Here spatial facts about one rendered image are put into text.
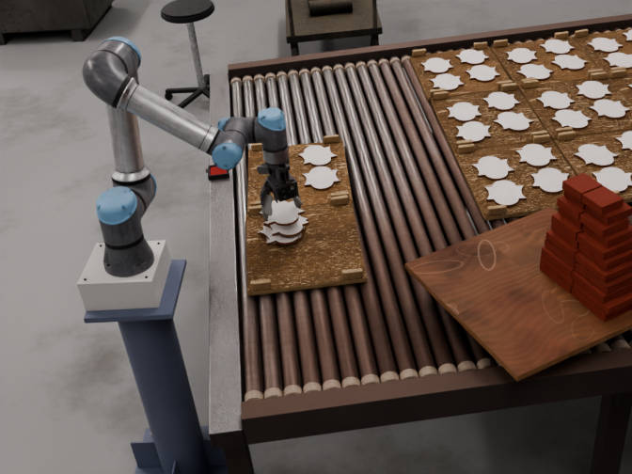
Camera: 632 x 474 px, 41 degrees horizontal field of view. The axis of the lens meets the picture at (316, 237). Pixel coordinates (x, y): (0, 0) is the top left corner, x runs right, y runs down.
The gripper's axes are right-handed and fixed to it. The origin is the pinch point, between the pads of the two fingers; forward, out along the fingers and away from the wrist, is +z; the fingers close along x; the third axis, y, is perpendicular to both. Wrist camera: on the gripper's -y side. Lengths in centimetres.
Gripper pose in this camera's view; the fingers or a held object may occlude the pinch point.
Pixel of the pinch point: (281, 212)
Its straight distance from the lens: 257.8
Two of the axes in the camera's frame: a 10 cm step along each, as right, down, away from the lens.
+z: 0.8, 8.0, 5.9
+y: 4.3, 5.0, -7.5
